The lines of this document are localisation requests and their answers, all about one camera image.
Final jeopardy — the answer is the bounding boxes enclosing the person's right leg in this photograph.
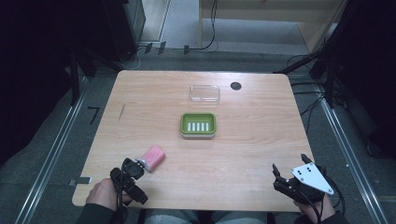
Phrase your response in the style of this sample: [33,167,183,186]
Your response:
[214,210,269,224]

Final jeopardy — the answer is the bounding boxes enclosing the hanging black cable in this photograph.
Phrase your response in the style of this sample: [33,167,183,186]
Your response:
[188,0,219,52]

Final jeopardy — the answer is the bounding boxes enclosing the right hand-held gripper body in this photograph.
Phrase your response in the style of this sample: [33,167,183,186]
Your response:
[273,161,335,205]

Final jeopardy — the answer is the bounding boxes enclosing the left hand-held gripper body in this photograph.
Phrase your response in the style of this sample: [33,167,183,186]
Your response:
[109,157,149,206]

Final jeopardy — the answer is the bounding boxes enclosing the person's left hand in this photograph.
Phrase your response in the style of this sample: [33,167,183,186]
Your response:
[85,177,134,213]

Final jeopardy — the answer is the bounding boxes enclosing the hand-held gripper cable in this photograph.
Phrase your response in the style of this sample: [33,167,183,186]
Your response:
[317,174,347,223]
[115,161,130,224]

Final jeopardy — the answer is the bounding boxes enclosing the black stand with cables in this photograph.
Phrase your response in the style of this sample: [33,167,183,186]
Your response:
[273,36,353,132]

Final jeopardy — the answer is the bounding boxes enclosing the black stand leg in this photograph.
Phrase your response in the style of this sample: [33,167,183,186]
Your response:
[66,46,97,106]

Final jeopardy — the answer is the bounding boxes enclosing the black cabinet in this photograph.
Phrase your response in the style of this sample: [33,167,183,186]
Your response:
[102,0,147,63]

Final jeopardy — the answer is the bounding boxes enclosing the person's leg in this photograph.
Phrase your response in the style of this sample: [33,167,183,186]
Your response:
[144,209,201,224]
[214,210,269,224]

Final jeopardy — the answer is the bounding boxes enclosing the green soap dish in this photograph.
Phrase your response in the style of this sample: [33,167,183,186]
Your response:
[179,112,218,139]

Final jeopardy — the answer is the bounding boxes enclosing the metal floor rail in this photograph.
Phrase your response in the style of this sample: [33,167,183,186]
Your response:
[314,83,390,224]
[14,77,90,224]

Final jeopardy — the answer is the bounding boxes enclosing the left hand-held gripper cable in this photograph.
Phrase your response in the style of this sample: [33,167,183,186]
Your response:
[115,161,130,224]

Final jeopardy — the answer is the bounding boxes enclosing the pink soap bar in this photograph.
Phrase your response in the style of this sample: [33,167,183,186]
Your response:
[141,145,166,173]

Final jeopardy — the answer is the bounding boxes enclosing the person's left leg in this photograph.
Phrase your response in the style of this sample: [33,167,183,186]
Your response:
[144,209,201,224]

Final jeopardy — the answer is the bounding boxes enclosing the light wooden furniture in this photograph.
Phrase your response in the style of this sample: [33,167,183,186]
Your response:
[199,0,349,54]

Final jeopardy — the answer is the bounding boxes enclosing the clear plastic lid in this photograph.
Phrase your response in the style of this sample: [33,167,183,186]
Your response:
[190,84,221,105]

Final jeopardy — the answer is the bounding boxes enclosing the small silver floor bracket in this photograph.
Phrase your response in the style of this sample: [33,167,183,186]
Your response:
[68,176,93,187]

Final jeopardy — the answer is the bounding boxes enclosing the right hand-held gripper cable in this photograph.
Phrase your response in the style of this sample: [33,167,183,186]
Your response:
[317,174,347,223]

